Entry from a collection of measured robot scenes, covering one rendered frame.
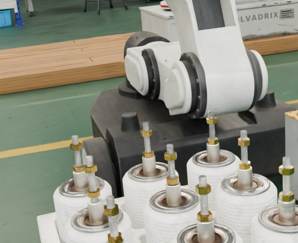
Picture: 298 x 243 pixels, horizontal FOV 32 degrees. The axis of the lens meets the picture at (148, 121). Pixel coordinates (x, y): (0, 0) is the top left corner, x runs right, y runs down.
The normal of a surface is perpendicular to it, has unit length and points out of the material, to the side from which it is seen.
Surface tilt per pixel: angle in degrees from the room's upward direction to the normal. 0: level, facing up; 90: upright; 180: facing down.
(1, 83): 90
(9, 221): 0
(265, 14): 90
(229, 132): 46
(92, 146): 19
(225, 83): 80
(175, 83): 90
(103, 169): 55
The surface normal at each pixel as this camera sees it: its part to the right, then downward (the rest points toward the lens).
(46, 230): -0.09, -0.94
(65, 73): 0.26, 0.29
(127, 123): -0.27, 0.15
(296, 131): -0.95, 0.18
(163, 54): -0.01, -0.83
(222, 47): 0.16, -0.33
